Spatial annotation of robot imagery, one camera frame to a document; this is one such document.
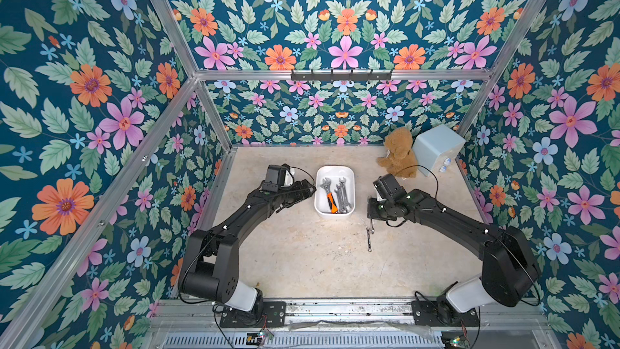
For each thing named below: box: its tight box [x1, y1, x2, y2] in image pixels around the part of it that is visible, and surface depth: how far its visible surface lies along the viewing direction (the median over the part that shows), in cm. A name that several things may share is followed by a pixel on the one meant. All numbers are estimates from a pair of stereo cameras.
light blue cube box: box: [412, 124, 467, 178], surface depth 105 cm
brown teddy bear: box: [377, 126, 418, 178], surface depth 102 cm
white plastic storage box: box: [314, 164, 357, 219], surface depth 103 cm
